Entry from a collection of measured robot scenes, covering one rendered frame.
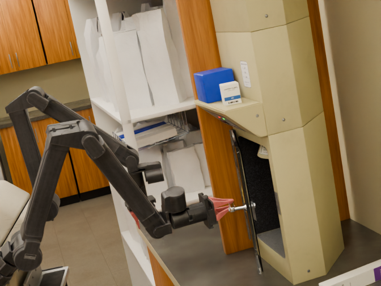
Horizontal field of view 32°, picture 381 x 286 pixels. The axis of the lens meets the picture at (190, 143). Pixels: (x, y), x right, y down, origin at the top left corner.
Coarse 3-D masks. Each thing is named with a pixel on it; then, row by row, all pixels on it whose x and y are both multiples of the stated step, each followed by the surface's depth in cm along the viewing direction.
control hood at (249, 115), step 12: (204, 108) 213; (216, 108) 196; (228, 108) 191; (240, 108) 189; (252, 108) 190; (240, 120) 190; (252, 120) 191; (264, 120) 192; (252, 132) 191; (264, 132) 192
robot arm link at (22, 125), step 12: (24, 96) 218; (12, 108) 219; (24, 108) 219; (12, 120) 220; (24, 120) 221; (24, 132) 222; (24, 144) 223; (36, 144) 225; (24, 156) 224; (36, 156) 224; (36, 168) 225; (48, 216) 227
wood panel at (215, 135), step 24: (192, 0) 218; (312, 0) 229; (192, 24) 219; (312, 24) 231; (192, 48) 221; (216, 48) 223; (192, 72) 222; (216, 120) 227; (216, 144) 228; (336, 144) 241; (216, 168) 229; (336, 168) 242; (216, 192) 231; (336, 192) 244; (240, 216) 235; (240, 240) 236
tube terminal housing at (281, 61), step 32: (224, 32) 208; (256, 32) 187; (288, 32) 190; (224, 64) 216; (256, 64) 188; (288, 64) 191; (256, 96) 194; (288, 96) 192; (320, 96) 210; (288, 128) 194; (320, 128) 208; (288, 160) 196; (320, 160) 206; (288, 192) 197; (320, 192) 205; (288, 224) 199; (320, 224) 203; (288, 256) 201; (320, 256) 203
